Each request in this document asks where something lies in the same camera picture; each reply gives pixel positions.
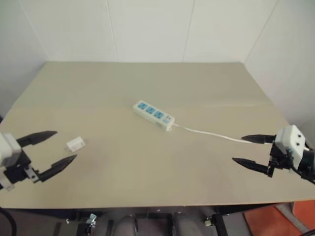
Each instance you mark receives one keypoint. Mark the dark grey rounded shape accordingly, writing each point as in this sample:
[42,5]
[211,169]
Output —
[126,226]

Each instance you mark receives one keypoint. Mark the white frame clamp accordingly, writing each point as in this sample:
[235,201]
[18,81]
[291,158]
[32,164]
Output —
[208,222]

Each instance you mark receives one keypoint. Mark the white power strip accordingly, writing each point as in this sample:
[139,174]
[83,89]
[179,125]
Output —
[153,115]

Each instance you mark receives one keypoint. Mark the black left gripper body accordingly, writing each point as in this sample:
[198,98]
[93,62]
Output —
[17,169]

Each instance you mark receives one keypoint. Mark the black metal table frame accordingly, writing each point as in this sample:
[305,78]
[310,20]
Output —
[61,216]

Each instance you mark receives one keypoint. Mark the silver wing clamp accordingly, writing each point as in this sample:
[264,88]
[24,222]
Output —
[92,218]

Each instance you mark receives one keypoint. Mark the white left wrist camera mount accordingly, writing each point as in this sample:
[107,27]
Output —
[7,147]

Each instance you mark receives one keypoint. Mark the white plug adapter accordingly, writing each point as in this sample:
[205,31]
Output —
[75,144]

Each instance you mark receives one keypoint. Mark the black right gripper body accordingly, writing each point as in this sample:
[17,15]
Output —
[279,158]

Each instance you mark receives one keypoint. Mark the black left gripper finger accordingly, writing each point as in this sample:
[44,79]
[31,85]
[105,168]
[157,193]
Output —
[57,167]
[37,137]

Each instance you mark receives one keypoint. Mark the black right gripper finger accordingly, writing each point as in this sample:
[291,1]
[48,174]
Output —
[253,165]
[261,138]

